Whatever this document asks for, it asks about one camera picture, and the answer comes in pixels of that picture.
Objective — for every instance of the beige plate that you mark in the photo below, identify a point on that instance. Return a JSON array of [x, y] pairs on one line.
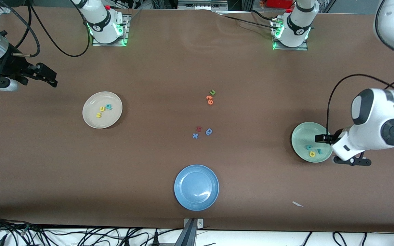
[[111, 118]]

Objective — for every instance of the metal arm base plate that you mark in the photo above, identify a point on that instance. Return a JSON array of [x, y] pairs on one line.
[[126, 34], [303, 48]]

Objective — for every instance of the green plate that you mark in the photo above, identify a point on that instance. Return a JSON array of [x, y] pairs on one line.
[[303, 136]]

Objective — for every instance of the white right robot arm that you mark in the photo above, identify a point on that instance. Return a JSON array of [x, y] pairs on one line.
[[101, 24]]

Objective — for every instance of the blue foam letter a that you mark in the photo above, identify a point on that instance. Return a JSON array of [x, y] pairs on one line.
[[209, 131]]

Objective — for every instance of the blue plate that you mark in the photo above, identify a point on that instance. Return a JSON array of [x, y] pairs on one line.
[[196, 188]]

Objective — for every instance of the black power plug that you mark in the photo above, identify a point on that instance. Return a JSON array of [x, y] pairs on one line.
[[156, 241]]

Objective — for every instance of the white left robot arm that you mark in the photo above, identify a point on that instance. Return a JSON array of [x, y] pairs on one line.
[[378, 116]]

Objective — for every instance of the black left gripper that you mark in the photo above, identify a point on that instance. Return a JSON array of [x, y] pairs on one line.
[[330, 137]]

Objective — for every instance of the grey power strip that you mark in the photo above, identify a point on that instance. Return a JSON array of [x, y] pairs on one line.
[[202, 5]]

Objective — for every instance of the yellow foam letter D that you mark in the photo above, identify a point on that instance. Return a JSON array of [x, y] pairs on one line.
[[312, 154]]

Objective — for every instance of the red box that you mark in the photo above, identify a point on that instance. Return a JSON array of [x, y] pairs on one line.
[[279, 3]]

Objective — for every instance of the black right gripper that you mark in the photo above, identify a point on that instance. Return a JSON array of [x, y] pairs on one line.
[[11, 66]]

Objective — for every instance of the white paper scrap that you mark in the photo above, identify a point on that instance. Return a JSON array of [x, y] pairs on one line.
[[298, 204]]

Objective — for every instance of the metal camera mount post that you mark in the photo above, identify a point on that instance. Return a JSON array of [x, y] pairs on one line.
[[191, 232]]

